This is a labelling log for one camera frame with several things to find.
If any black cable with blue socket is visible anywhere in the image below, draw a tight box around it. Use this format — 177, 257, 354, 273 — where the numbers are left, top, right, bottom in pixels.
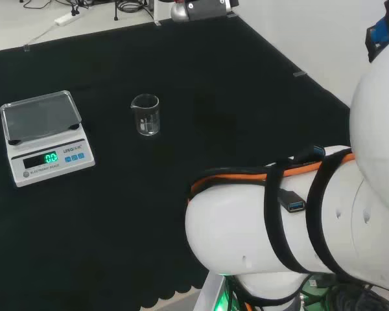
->
276, 186, 308, 214

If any black coiled cable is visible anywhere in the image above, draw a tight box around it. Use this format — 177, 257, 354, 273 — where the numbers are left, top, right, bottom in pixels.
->
115, 0, 154, 14

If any orange cable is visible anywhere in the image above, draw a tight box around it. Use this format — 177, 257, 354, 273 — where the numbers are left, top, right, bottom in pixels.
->
187, 152, 357, 204

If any black bench cloth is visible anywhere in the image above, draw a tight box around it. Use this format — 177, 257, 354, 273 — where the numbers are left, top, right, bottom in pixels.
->
0, 14, 351, 308

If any black strap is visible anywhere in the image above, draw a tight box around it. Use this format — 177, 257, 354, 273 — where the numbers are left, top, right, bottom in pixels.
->
264, 161, 312, 273
305, 150, 355, 277

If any white electronic balance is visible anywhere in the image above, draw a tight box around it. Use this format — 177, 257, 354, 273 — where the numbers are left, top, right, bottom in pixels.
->
0, 90, 97, 189

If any white power cable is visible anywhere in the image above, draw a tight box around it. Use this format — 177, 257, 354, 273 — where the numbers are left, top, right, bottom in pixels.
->
25, 21, 58, 48

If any white power strip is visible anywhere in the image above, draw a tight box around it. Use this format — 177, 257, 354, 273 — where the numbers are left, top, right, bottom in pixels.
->
54, 12, 80, 27

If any black and grey cylindrical device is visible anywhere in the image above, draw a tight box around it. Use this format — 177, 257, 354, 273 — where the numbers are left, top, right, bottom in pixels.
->
170, 0, 241, 23

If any clear glass beaker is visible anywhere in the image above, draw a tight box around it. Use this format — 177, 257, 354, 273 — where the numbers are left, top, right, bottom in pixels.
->
130, 93, 161, 137

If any blue and black device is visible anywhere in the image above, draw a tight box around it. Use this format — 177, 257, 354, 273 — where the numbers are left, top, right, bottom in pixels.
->
365, 0, 389, 63

